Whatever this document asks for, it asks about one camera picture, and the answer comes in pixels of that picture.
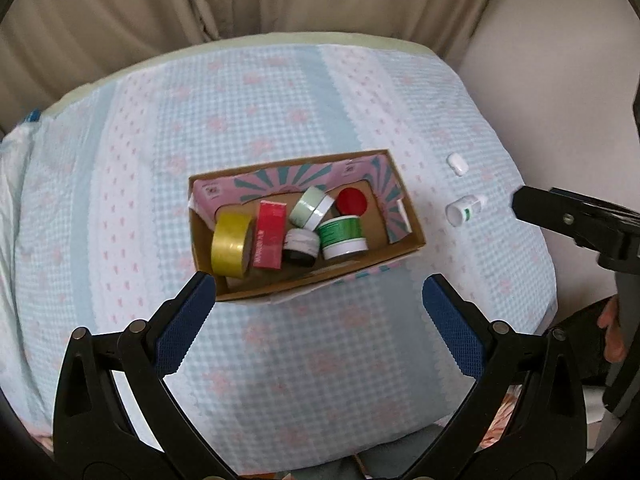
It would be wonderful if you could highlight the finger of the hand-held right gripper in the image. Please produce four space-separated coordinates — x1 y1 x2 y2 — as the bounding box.
511 185 640 257

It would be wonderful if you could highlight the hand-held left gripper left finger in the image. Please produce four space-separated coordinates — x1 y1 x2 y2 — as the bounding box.
52 271 236 480

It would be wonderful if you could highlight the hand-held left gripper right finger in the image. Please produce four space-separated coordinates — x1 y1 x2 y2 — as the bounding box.
400 274 587 480

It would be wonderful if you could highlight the yellow tape roll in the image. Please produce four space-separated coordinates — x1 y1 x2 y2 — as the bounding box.
211 212 255 279

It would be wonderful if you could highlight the white bottle green label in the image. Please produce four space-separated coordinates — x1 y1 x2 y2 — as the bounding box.
446 195 487 226

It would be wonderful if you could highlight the cardboard box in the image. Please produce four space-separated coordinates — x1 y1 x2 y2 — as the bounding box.
187 148 427 302

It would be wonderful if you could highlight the small red box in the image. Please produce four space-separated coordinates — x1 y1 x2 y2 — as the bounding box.
252 200 288 268

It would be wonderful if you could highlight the black and white bottle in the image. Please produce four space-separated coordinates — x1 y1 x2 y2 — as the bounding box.
283 228 320 267

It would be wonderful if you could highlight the green and white jar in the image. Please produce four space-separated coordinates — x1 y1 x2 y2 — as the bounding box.
318 215 369 261

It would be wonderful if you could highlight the red round lid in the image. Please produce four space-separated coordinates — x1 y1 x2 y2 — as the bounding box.
336 188 367 217

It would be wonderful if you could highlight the light green round jar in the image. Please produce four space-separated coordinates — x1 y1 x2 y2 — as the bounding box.
289 186 335 231

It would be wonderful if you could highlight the person's right hand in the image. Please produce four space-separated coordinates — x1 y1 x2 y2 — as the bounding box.
597 296 626 363

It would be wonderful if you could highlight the pink patterned cloth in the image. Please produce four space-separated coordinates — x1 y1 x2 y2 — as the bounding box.
479 394 527 452

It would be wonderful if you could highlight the grey cloth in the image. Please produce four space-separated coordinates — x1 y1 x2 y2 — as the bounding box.
280 425 451 480

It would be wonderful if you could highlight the white quilt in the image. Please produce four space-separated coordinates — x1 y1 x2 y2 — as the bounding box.
0 121 40 321

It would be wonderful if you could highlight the blue checked bedspread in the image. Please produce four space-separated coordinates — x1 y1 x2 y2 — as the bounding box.
0 40 559 476

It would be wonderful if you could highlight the beige curtain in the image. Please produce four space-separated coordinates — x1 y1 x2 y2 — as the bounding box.
0 0 507 133

